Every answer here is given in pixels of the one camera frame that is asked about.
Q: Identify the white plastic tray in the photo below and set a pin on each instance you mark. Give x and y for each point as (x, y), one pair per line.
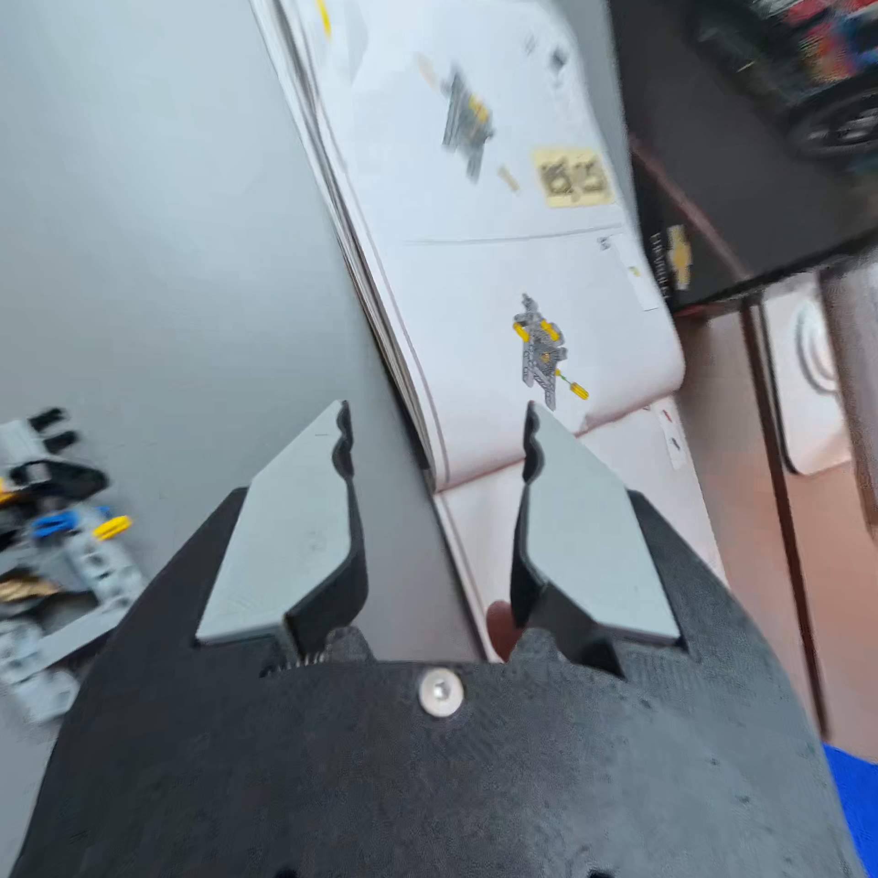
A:
(809, 425)

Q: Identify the grey lego chassis assembly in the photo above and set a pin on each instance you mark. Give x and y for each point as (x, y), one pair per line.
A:
(75, 569)

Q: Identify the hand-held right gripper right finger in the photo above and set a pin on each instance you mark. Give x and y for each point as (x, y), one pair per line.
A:
(590, 535)

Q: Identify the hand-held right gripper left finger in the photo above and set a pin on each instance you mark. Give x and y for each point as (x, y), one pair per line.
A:
(281, 549)

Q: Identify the lego set cardboard box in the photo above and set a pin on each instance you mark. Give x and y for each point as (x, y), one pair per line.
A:
(720, 171)

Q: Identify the grey blurred post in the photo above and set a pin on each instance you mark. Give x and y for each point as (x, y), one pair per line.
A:
(850, 377)

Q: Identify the open lego instruction booklet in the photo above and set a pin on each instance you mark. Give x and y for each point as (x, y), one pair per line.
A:
(480, 240)

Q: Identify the blue plastic object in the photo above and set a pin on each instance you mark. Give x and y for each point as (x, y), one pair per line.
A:
(857, 802)

